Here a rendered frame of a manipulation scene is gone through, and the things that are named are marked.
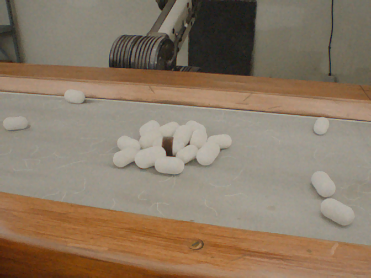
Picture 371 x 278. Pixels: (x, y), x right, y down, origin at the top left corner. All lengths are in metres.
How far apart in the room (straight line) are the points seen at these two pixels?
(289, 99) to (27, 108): 0.42
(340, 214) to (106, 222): 0.20
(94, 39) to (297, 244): 2.56
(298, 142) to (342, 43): 2.09
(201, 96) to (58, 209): 0.34
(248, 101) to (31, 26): 2.55
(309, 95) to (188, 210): 0.32
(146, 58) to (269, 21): 1.73
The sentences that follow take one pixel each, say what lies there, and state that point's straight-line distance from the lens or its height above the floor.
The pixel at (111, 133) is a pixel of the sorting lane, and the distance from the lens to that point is 0.49.
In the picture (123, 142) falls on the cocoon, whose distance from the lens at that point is 0.43.
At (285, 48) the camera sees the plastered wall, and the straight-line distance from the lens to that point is 2.50.
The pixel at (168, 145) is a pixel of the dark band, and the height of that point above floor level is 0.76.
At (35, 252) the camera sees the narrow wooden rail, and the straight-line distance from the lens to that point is 0.30.
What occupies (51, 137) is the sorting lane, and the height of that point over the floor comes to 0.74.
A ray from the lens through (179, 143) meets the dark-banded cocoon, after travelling 0.41.
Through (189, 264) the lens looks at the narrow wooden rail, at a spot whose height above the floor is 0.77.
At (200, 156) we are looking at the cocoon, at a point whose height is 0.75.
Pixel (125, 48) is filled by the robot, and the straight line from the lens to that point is 0.84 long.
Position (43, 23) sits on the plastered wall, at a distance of 2.92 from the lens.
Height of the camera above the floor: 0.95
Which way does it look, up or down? 27 degrees down
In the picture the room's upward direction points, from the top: straight up
